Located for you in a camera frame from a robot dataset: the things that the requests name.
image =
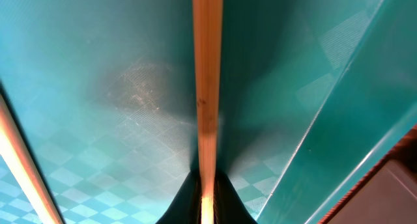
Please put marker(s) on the grey plastic dish rack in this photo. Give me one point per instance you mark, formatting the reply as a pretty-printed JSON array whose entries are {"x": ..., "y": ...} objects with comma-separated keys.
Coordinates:
[{"x": 388, "y": 198}]

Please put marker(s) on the teal plastic tray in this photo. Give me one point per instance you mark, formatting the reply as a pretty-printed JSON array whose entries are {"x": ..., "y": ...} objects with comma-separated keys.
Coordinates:
[{"x": 312, "y": 94}]

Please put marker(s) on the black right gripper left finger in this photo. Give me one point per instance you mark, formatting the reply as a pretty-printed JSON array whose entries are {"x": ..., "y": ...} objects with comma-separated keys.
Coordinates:
[{"x": 186, "y": 205}]

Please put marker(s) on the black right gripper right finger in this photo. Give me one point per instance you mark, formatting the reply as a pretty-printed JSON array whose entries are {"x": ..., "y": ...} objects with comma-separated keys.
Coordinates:
[{"x": 228, "y": 208}]

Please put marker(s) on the wooden chopstick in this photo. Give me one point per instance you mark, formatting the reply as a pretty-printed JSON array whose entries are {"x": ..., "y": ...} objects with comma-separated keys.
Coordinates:
[
  {"x": 207, "y": 21},
  {"x": 21, "y": 164}
]

